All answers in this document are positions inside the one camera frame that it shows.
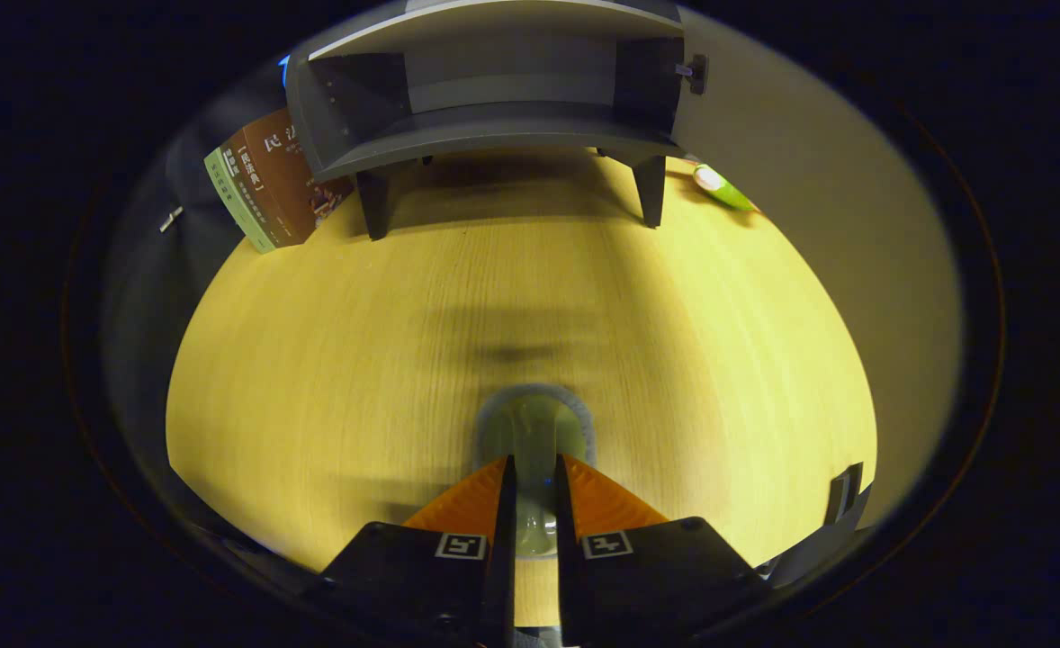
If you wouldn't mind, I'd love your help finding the grey-green cup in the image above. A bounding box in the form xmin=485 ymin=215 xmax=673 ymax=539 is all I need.
xmin=474 ymin=382 xmax=598 ymax=559

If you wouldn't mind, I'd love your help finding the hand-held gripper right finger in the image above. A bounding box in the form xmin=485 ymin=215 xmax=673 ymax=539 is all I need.
xmin=555 ymin=453 xmax=774 ymax=648

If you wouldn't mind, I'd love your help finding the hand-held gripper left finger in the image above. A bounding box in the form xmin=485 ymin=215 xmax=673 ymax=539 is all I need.
xmin=305 ymin=454 xmax=518 ymax=648

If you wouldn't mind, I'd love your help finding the green white tube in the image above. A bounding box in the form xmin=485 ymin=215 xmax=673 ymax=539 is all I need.
xmin=692 ymin=164 xmax=759 ymax=214

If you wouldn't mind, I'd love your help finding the brown book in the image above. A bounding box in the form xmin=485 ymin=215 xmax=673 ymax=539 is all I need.
xmin=224 ymin=108 xmax=355 ymax=248

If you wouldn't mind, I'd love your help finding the green book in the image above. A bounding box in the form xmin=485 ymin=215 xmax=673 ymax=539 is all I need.
xmin=203 ymin=135 xmax=279 ymax=255

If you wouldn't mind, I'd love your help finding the black door handle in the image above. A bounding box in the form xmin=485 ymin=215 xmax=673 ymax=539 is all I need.
xmin=822 ymin=462 xmax=866 ymax=527

